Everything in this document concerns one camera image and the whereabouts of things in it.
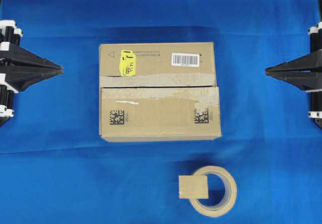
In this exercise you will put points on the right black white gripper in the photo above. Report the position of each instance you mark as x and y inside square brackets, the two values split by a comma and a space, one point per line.
[305, 81]

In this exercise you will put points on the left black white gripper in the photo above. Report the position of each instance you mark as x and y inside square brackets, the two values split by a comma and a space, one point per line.
[16, 79]

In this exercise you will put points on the cut beige tape piece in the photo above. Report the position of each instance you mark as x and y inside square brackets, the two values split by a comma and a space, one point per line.
[193, 187]

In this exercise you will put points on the brown cardboard box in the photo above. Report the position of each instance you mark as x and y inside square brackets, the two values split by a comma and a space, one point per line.
[158, 92]

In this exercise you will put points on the beige masking tape roll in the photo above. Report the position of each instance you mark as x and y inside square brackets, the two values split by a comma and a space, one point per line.
[230, 192]

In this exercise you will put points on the blue table cloth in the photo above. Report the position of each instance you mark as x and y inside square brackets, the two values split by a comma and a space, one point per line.
[55, 168]

